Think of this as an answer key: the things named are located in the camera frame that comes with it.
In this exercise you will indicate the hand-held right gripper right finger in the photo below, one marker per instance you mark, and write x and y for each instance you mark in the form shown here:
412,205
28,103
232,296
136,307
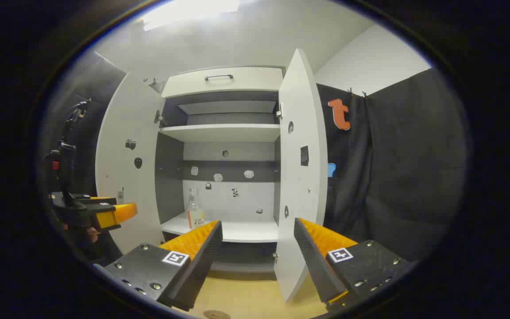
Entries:
314,266

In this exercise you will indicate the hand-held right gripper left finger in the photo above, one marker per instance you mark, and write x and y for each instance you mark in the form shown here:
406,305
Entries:
202,266

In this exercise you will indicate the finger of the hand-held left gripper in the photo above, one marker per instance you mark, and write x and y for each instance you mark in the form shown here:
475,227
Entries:
115,215
100,200

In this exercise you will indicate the clear glass bottle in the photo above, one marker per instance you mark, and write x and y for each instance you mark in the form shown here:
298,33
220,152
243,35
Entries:
195,217

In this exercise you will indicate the white cabinet flap door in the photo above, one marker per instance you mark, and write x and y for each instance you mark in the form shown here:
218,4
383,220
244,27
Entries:
255,82

